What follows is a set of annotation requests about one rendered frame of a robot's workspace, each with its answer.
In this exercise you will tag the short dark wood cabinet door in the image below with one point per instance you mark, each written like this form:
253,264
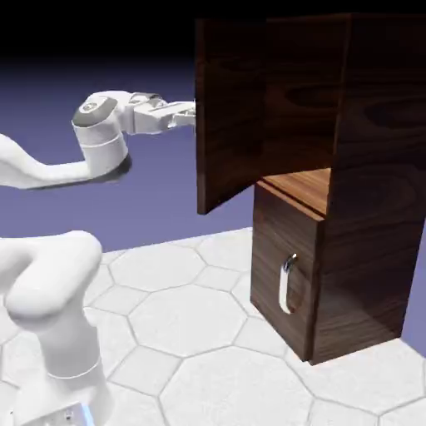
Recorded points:
273,233

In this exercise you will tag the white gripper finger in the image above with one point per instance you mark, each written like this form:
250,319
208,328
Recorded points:
184,106
183,120

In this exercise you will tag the tall dark wood cabinet door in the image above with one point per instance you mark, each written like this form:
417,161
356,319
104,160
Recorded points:
229,116

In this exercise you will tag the dark wood cabinet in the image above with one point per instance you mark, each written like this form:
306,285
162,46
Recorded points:
372,199

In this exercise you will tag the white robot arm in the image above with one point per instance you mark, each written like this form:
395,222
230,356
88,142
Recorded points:
50,273

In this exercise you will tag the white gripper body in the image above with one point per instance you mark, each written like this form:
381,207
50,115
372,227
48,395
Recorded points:
151,120

